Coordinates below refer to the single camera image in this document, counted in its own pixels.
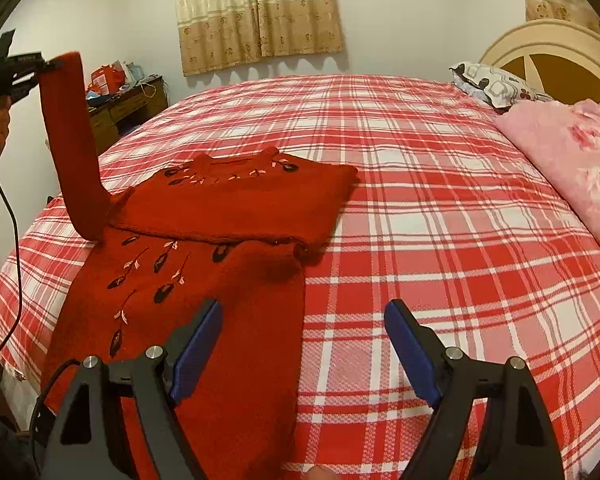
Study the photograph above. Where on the brown wooden desk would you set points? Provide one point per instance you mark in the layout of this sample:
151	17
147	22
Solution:
125	107

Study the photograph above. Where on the red plaid bed sheet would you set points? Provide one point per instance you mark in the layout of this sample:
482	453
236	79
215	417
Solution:
430	210

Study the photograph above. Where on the cream round headboard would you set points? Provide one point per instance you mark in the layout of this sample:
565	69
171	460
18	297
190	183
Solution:
555	40

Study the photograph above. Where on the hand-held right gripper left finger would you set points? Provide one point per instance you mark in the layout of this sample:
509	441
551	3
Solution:
200	347

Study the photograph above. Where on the grey patterned pillow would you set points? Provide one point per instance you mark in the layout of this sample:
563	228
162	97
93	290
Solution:
495	82

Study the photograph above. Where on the pale blue bags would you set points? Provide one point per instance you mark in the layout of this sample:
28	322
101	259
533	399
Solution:
134	72

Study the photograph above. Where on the red embroidered knit sweater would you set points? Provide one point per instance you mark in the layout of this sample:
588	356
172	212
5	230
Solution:
205	210

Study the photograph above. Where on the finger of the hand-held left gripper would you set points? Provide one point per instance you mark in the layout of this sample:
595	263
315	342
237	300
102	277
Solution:
32	62

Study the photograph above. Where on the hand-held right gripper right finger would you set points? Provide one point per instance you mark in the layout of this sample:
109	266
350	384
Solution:
412	355

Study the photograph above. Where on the pink floral blanket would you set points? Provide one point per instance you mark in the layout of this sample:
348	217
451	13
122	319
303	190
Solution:
570	150

